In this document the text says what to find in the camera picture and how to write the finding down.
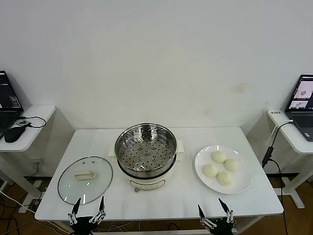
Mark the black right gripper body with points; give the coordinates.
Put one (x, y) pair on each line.
(222, 227)

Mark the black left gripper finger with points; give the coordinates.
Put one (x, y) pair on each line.
(76, 208)
(102, 205)

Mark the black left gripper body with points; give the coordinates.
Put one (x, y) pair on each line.
(83, 226)

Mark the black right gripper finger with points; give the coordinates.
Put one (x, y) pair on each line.
(201, 214)
(226, 208)

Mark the white steamed baozi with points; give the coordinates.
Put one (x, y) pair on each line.
(218, 156)
(210, 170)
(231, 164)
(225, 178)

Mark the perforated steel steamer basket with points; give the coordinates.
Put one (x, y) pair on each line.
(146, 151)

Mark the round white plate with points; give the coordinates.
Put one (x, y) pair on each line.
(242, 186)

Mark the round glass pot lid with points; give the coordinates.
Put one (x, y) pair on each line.
(84, 175)

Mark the white floor power strip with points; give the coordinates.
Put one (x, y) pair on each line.
(27, 208)

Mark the white electric cooking pot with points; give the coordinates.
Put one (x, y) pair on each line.
(149, 182)

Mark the white side table grey laptop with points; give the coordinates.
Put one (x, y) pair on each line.
(293, 139)

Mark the black computer mouse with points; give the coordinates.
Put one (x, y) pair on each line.
(13, 134)

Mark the small black usb hub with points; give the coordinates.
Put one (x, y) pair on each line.
(22, 123)

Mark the white side table with mouse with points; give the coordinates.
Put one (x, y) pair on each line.
(36, 115)

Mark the grey laptop pink screen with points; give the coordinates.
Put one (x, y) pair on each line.
(300, 120)

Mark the black laptop dark screen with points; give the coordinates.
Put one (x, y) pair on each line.
(7, 98)

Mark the white main table frame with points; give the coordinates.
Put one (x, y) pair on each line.
(159, 232)

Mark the white wall socket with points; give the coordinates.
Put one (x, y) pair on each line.
(36, 162)

